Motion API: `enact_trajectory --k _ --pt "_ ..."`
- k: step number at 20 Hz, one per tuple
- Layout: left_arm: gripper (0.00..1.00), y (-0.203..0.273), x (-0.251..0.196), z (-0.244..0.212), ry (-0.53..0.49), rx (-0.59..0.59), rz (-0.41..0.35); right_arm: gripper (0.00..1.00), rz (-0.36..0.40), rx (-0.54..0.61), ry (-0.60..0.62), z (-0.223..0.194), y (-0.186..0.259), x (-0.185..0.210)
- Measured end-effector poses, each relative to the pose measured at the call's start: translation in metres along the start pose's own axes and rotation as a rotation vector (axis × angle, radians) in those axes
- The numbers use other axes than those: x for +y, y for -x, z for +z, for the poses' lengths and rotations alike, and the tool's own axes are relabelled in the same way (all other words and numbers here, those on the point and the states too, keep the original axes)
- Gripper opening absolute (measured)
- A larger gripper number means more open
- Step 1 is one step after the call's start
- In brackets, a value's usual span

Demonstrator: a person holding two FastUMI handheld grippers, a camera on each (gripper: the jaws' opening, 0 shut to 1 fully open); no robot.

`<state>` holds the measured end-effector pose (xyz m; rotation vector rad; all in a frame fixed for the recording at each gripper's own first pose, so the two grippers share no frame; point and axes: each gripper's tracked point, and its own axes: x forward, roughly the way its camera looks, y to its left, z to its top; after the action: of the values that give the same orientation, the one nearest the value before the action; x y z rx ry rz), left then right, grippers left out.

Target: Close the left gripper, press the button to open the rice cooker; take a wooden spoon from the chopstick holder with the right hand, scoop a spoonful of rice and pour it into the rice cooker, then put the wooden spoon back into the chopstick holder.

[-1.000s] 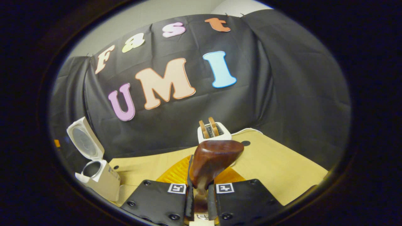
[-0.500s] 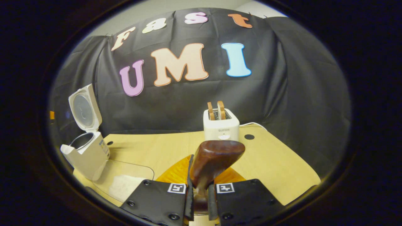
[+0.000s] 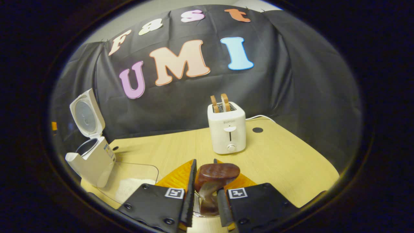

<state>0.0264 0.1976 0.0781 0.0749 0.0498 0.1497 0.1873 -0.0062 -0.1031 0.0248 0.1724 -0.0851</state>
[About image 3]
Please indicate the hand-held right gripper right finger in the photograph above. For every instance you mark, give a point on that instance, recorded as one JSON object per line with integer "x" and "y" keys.
{"x": 258, "y": 207}

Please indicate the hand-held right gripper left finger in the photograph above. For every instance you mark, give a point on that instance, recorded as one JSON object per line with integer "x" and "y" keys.
{"x": 155, "y": 207}

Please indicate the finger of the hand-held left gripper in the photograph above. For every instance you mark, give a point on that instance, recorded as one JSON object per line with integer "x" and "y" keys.
{"x": 54, "y": 126}

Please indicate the heap of white rice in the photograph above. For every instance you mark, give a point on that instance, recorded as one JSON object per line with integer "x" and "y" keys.
{"x": 132, "y": 189}

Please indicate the brown wooden spoon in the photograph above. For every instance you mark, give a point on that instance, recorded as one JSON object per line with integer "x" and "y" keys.
{"x": 216, "y": 173}

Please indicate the white rice cooker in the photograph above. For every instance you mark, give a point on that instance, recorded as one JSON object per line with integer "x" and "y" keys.
{"x": 97, "y": 168}

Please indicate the clear plastic rice container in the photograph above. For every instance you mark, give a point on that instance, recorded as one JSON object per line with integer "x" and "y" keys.
{"x": 136, "y": 171}

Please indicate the dark grey inner pot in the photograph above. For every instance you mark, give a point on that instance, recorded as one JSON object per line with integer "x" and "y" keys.
{"x": 85, "y": 146}

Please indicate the white toaster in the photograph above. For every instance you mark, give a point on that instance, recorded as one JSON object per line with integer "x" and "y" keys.
{"x": 228, "y": 132}

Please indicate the toast slice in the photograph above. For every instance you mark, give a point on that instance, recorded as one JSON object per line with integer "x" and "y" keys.
{"x": 214, "y": 104}
{"x": 225, "y": 102}

